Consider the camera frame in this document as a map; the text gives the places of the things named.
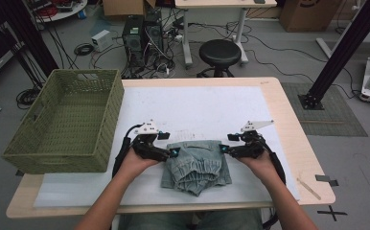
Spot coiled black cable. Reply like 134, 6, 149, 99
73, 42, 95, 57
14, 87, 42, 110

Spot cardboard box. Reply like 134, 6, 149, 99
102, 0, 157, 17
278, 0, 344, 33

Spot person's right hand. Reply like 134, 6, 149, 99
237, 149, 282, 185

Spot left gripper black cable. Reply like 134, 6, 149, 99
111, 124, 143, 178

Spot light blue denim pants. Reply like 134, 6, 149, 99
160, 139, 233, 197

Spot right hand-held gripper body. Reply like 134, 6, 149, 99
229, 119, 275, 160

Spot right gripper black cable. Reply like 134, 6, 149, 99
258, 135, 287, 230

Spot black round stool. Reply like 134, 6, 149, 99
196, 38, 243, 79

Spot person's left hand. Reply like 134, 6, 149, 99
117, 148, 160, 185

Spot black tape cross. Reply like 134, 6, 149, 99
316, 205, 349, 222

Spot black metal stand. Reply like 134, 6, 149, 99
297, 0, 370, 111
0, 0, 61, 78

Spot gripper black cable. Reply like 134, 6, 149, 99
111, 124, 143, 178
258, 135, 287, 230

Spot beige tape strip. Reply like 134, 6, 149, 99
296, 177, 322, 201

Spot white desk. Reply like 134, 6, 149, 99
173, 0, 278, 67

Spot black computer tower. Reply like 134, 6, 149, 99
144, 8, 165, 61
121, 13, 146, 70

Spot grey floor mat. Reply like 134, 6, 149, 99
280, 81, 369, 138

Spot tangle of floor cables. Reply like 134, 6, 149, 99
88, 8, 187, 80

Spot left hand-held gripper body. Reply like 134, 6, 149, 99
130, 119, 172, 163

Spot white desk frame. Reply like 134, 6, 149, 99
315, 22, 370, 60

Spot small white box device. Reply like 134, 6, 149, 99
90, 29, 114, 53

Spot white round table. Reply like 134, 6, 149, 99
26, 0, 89, 23

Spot person's legs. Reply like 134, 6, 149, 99
117, 209, 264, 230

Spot green woven basket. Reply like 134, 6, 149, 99
1, 68, 126, 175

